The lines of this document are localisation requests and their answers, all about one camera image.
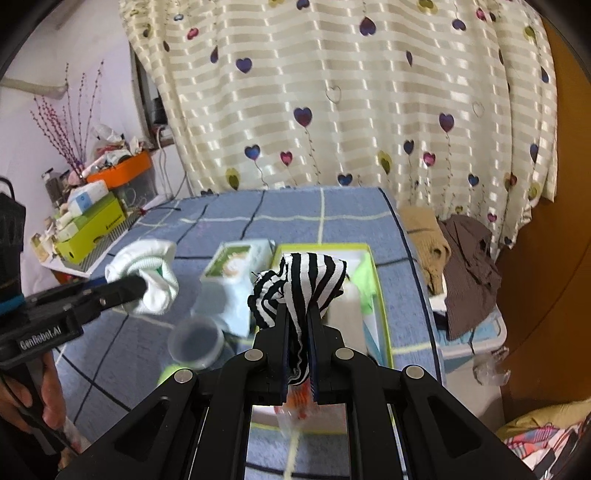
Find white blue box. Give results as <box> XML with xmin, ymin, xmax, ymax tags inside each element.
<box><xmin>68</xmin><ymin>180</ymin><xmax>109</xmax><ymax>215</ymax></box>

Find purple dried flower branches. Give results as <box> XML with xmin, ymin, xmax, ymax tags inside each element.
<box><xmin>31</xmin><ymin>60</ymin><xmax>105</xmax><ymax>171</ymax></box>

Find white plastic bin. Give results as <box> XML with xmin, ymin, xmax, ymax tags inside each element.
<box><xmin>427</xmin><ymin>295</ymin><xmax>509</xmax><ymax>388</ymax></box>

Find person's left hand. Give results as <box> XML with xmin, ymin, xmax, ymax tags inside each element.
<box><xmin>0</xmin><ymin>357</ymin><xmax>68</xmax><ymax>432</ymax></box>

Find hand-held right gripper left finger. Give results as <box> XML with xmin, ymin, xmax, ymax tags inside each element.
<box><xmin>55</xmin><ymin>305</ymin><xmax>291</xmax><ymax>480</ymax></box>

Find white cable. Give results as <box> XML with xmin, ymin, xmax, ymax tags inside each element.
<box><xmin>154</xmin><ymin>127</ymin><xmax>195</xmax><ymax>199</ymax></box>

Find brown wooden door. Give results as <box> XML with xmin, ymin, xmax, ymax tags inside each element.
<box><xmin>496</xmin><ymin>23</ymin><xmax>591</xmax><ymax>430</ymax></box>

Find small yellow box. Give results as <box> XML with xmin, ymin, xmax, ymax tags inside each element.
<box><xmin>30</xmin><ymin>233</ymin><xmax>51</xmax><ymax>264</ymax></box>

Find pile of packets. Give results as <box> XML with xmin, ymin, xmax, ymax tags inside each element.
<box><xmin>85</xmin><ymin>124</ymin><xmax>151</xmax><ymax>169</ymax></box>

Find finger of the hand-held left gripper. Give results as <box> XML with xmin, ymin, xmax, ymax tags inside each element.
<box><xmin>69</xmin><ymin>274</ymin><xmax>148</xmax><ymax>335</ymax></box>
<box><xmin>25</xmin><ymin>281</ymin><xmax>116</xmax><ymax>305</ymax></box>

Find yellow printed bedding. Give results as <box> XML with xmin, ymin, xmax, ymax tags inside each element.
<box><xmin>496</xmin><ymin>399</ymin><xmax>591</xmax><ymax>464</ymax></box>

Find clear plastic bag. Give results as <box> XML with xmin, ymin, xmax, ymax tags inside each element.
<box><xmin>473</xmin><ymin>348</ymin><xmax>513</xmax><ymax>386</ymax></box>

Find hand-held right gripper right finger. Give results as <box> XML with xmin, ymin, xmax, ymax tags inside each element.
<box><xmin>307</xmin><ymin>305</ymin><xmax>539</xmax><ymax>480</ymax></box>

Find dark green flat box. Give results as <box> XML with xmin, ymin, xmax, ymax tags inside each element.
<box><xmin>69</xmin><ymin>191</ymin><xmax>116</xmax><ymax>222</ymax></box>

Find long green box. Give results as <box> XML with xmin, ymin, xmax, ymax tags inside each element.
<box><xmin>55</xmin><ymin>200</ymin><xmax>127</xmax><ymax>264</ymax></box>

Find white cloth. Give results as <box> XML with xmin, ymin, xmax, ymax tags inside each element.
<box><xmin>330</xmin><ymin>281</ymin><xmax>370</xmax><ymax>356</ymax></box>

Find glass jar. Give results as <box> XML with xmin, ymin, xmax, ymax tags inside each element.
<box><xmin>44</xmin><ymin>173</ymin><xmax>65</xmax><ymax>208</ymax></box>

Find heart print curtain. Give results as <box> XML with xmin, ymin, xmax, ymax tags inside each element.
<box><xmin>119</xmin><ymin>0</ymin><xmax>559</xmax><ymax>252</ymax></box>

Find white wall pipe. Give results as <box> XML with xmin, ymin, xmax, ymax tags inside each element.
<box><xmin>2</xmin><ymin>76</ymin><xmax>70</xmax><ymax>99</ymax></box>

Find orange lid storage bin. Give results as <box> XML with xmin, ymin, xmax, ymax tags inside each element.
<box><xmin>85</xmin><ymin>150</ymin><xmax>158</xmax><ymax>204</ymax></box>

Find blue plaid tablecloth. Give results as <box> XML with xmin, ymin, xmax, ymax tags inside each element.
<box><xmin>51</xmin><ymin>186</ymin><xmax>446</xmax><ymax>480</ymax></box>

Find bright green face mask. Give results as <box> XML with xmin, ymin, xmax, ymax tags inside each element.
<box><xmin>346</xmin><ymin>254</ymin><xmax>377</xmax><ymax>315</ymax></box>

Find green cardboard box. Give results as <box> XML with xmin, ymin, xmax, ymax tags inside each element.
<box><xmin>249</xmin><ymin>242</ymin><xmax>394</xmax><ymax>435</ymax></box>

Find red snack packet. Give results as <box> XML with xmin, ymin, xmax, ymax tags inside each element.
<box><xmin>274</xmin><ymin>385</ymin><xmax>319</xmax><ymax>444</ymax></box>

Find black white striped sock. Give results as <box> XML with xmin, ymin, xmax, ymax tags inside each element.
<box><xmin>247</xmin><ymin>251</ymin><xmax>348</xmax><ymax>386</ymax></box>

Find wet wipes pack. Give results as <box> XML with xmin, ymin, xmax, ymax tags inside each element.
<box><xmin>191</xmin><ymin>239</ymin><xmax>277</xmax><ymax>337</ymax></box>

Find tan knit garment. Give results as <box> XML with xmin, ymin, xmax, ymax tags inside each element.
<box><xmin>399</xmin><ymin>206</ymin><xmax>453</xmax><ymax>296</ymax></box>

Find brown shirt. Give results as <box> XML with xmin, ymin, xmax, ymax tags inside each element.
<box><xmin>436</xmin><ymin>215</ymin><xmax>503</xmax><ymax>342</ymax></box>

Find clear plastic container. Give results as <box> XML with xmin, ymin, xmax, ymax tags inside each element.
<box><xmin>167</xmin><ymin>316</ymin><xmax>225</xmax><ymax>372</ymax></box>

